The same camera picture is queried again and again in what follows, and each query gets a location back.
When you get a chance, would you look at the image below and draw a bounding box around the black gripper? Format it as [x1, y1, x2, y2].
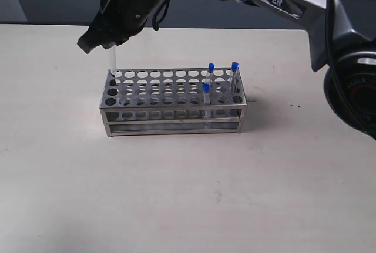
[77, 0, 161, 54]

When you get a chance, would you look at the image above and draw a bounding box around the blue capped test tube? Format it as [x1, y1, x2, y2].
[205, 63, 215, 85]
[229, 62, 239, 94]
[108, 46, 118, 75]
[203, 83, 212, 120]

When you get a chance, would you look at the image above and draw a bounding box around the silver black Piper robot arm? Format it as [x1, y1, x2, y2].
[78, 0, 375, 137]

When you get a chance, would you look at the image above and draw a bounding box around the stainless steel test tube rack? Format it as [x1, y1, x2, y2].
[99, 67, 247, 137]

